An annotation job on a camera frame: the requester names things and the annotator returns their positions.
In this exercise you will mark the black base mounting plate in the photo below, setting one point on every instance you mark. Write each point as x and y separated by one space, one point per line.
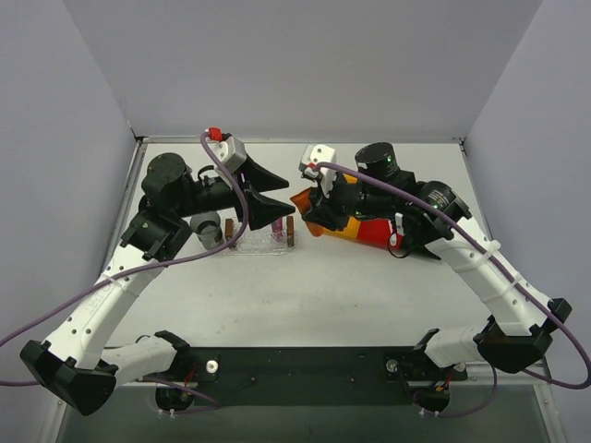
298 376

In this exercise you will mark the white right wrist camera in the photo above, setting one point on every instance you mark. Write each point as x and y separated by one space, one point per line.
312 167

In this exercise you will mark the clear textured acrylic tray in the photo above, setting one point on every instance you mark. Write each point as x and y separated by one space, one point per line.
260 243

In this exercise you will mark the yellow plastic bin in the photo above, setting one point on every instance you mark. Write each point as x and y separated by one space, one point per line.
350 232

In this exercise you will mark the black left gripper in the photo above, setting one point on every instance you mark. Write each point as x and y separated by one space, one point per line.
247 193

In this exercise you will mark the black plastic bin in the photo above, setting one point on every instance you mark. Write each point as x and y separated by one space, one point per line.
409 249

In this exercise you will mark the red plastic bin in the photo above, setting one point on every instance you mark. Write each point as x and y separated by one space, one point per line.
377 232

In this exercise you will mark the brown wooden tray end block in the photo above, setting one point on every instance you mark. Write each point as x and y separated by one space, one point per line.
230 230

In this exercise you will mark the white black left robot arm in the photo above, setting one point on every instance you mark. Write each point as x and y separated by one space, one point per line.
73 362

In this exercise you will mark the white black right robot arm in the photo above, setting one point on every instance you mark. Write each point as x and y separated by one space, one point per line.
516 335

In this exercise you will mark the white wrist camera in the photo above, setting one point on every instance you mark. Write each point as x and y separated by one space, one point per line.
227 149
312 167

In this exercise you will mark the orange toothpaste tube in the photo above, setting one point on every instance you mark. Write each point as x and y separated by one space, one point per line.
302 202

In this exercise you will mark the pink toothpaste tube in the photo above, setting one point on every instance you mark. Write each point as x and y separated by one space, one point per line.
277 230

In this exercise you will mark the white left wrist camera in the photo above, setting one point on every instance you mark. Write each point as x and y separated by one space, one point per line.
227 149

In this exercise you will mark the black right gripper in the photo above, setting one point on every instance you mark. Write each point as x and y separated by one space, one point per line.
324 203

